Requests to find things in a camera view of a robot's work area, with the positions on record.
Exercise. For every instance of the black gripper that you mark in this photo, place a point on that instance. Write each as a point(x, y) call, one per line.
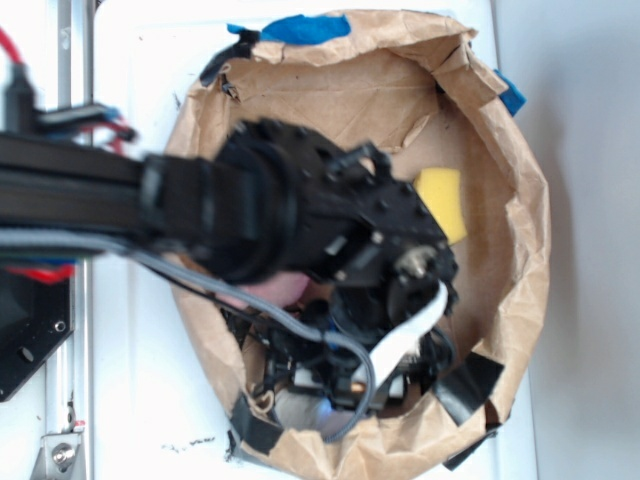
point(396, 322)

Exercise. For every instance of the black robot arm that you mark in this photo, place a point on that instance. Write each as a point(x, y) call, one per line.
point(276, 198)

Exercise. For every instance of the metal corner bracket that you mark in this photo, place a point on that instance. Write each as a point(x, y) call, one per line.
point(60, 457)

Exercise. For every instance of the pink plush bunny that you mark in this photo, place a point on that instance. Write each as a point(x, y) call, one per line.
point(282, 289)

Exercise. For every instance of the white paper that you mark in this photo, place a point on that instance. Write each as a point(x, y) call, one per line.
point(302, 411)

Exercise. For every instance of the aluminium frame rail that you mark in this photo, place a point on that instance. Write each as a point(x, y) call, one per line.
point(68, 387)

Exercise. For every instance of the brown paper bag bin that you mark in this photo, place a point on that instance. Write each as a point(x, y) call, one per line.
point(411, 83)

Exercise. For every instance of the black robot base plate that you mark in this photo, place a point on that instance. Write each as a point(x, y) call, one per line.
point(35, 321)

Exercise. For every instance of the yellow sponge wedge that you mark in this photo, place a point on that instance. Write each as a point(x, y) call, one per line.
point(439, 189)

